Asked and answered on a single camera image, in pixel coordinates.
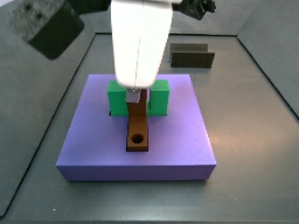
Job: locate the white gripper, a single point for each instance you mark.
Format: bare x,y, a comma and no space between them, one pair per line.
141,25

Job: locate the purple base block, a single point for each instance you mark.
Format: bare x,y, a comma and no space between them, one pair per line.
94,153

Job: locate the green U-shaped block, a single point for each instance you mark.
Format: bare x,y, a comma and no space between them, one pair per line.
117,95

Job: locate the brown T-shaped block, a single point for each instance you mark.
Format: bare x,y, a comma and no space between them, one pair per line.
137,127

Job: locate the black angle bracket fixture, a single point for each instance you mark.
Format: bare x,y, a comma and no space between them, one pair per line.
192,55

